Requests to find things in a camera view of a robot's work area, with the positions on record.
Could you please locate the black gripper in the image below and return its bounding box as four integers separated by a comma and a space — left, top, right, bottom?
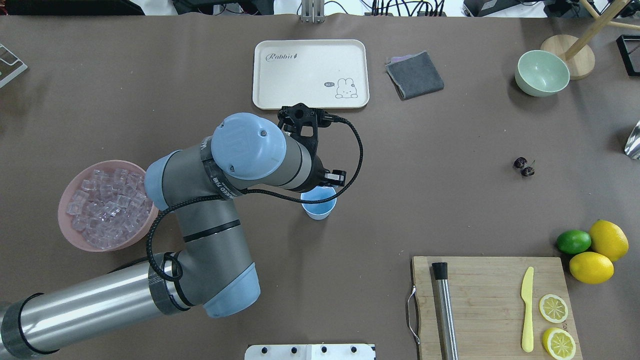
278, 103, 346, 193

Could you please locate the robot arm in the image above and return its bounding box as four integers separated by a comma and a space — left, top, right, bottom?
1, 104, 355, 360

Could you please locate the light blue cup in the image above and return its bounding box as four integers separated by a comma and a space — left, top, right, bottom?
301, 186, 338, 221

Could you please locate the pile of ice cubes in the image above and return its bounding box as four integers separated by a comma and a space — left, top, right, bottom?
66, 168, 153, 250

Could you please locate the wooden cup tree stand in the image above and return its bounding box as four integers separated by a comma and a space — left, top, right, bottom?
540, 0, 639, 81

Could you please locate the cream rabbit tray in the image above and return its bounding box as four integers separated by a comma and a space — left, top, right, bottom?
252, 39, 370, 110

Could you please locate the grey folded cloth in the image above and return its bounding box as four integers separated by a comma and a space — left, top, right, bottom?
385, 50, 445, 100

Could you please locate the steel muddler black tip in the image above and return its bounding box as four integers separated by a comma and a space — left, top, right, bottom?
431, 262, 459, 360

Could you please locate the pink bowl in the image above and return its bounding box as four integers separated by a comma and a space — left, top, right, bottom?
57, 159, 160, 253

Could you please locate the mint green bowl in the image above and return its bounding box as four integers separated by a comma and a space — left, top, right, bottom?
514, 50, 570, 97

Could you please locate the bamboo cutting board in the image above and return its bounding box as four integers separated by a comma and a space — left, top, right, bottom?
411, 256, 571, 360

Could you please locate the yellow plastic knife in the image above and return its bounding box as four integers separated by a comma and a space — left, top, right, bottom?
520, 266, 535, 353

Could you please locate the green lime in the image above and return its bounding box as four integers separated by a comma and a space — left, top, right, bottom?
556, 229, 592, 255

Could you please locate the lemon half lower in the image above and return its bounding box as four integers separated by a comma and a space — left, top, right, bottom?
538, 293, 569, 324

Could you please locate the lemon half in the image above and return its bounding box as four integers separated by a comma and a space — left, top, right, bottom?
538, 293, 569, 324
542, 327, 578, 360

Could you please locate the yellow lemon near board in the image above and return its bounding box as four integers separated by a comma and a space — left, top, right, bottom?
569, 251, 615, 285

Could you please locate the yellow lemon outer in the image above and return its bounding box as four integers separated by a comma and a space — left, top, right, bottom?
589, 219, 630, 262

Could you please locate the silver metal scoop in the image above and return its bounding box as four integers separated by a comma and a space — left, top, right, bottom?
623, 121, 640, 160

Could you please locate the lemon half upper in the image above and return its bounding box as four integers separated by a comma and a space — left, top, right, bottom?
542, 327, 578, 360

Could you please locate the aluminium frame post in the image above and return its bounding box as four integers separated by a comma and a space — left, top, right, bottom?
300, 0, 326, 24

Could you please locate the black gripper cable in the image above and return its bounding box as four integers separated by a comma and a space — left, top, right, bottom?
146, 115, 364, 296

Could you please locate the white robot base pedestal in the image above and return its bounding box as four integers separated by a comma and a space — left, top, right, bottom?
244, 343, 377, 360

